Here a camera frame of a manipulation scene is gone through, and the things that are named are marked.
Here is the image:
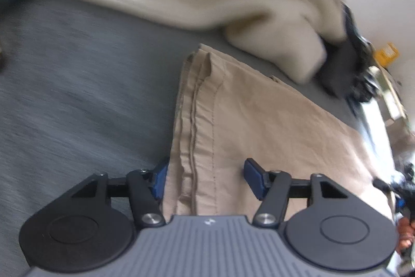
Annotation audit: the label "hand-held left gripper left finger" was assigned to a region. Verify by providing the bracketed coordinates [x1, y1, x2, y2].
[71, 160, 170, 228]

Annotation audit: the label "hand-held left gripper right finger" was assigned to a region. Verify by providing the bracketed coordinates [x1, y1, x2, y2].
[243, 158, 350, 228]

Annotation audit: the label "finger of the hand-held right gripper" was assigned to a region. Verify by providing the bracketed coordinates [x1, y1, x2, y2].
[373, 177, 393, 193]

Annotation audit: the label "beige pants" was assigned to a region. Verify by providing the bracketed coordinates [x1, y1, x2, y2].
[162, 43, 398, 226]

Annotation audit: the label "person's right hand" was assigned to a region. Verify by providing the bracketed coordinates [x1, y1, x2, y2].
[397, 217, 415, 254]

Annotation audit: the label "dark clothing pile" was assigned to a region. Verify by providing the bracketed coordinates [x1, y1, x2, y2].
[320, 2, 381, 116]

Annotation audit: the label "yellow box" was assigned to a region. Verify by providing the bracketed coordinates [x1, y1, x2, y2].
[374, 42, 399, 65]

